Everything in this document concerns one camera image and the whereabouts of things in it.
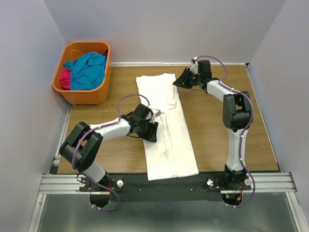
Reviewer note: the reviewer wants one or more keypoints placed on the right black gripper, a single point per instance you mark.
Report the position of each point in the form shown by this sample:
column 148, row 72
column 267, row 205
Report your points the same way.
column 189, row 79

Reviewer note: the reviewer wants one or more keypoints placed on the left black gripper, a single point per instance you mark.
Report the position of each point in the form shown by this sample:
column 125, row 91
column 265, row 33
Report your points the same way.
column 147, row 130

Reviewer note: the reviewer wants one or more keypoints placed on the white red printed t-shirt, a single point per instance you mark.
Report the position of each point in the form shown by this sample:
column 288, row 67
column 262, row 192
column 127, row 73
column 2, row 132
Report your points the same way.
column 172, row 154

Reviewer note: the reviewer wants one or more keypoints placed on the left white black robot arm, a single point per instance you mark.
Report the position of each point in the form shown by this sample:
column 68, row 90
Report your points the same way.
column 81, row 146

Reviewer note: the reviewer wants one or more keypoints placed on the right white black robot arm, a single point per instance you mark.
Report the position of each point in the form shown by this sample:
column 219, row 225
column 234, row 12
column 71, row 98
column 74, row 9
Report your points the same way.
column 237, row 116

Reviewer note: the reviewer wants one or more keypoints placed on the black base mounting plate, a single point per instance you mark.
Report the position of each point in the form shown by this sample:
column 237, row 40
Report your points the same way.
column 137, row 188

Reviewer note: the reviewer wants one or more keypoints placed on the teal blue t-shirt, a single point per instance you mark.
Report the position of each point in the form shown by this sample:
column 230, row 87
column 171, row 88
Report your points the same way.
column 87, row 72

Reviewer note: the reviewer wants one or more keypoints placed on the magenta pink t-shirt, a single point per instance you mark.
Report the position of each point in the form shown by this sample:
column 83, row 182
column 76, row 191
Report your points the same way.
column 65, row 78

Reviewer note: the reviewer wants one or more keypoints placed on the orange plastic laundry basket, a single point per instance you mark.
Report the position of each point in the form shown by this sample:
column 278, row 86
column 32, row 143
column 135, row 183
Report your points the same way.
column 84, row 97

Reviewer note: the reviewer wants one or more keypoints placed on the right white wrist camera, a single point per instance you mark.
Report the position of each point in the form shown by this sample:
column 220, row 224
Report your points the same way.
column 194, row 67

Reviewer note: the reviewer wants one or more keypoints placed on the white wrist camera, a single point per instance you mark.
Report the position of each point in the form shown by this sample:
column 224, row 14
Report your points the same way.
column 194, row 67
column 153, row 114

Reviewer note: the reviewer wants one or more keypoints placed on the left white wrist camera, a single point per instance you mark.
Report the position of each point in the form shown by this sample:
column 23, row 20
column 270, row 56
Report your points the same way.
column 153, row 114

